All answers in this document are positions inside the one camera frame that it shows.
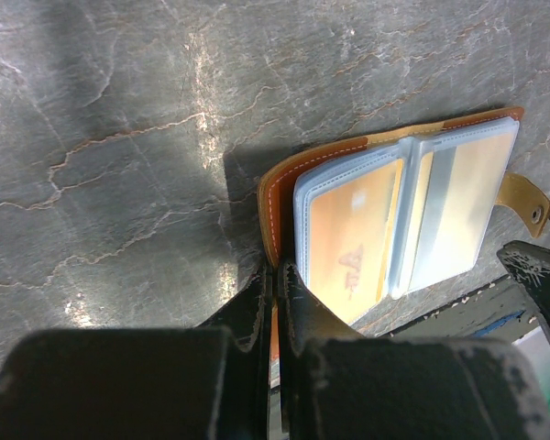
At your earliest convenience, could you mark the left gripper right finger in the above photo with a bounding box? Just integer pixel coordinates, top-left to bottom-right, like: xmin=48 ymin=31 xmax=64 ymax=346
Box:
xmin=277 ymin=260 xmax=550 ymax=439

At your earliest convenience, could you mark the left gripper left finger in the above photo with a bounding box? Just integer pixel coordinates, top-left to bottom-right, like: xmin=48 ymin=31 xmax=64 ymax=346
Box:
xmin=0 ymin=267 xmax=272 ymax=439

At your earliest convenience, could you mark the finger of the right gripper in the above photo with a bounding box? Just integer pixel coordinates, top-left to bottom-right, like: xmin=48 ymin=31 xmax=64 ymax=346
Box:
xmin=497 ymin=241 xmax=550 ymax=344

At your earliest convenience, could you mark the brown leather card holder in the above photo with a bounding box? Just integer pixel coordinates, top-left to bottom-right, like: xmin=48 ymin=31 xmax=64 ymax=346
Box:
xmin=256 ymin=105 xmax=550 ymax=400

